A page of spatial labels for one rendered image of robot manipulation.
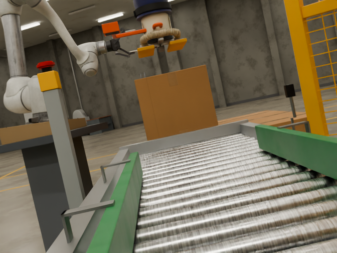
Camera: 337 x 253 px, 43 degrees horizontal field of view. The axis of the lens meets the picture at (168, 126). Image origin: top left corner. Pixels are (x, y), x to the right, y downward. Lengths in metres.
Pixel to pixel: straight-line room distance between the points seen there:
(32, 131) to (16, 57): 0.50
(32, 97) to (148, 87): 0.66
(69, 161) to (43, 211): 0.89
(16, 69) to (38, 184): 0.70
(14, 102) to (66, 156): 1.02
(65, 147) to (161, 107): 0.80
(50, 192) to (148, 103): 0.74
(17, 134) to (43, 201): 0.40
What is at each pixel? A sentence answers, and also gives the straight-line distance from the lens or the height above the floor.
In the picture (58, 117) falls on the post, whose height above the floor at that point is 0.82.
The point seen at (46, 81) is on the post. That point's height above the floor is 0.97.
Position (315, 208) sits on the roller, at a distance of 0.84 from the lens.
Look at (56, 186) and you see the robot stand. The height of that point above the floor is 0.46.
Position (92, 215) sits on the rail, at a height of 0.60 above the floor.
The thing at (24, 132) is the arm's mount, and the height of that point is 0.79.
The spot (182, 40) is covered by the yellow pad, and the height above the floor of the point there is 1.11.
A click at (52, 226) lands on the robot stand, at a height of 0.25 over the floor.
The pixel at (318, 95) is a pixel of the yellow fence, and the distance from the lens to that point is 1.57.
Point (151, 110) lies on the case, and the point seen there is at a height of 0.76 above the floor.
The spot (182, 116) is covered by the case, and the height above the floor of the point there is 0.69.
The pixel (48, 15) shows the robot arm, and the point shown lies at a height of 1.45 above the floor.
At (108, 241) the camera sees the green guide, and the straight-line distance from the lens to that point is 0.55.
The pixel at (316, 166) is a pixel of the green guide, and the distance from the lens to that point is 1.06.
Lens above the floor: 0.79
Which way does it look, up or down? 3 degrees down
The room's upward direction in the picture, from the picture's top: 12 degrees counter-clockwise
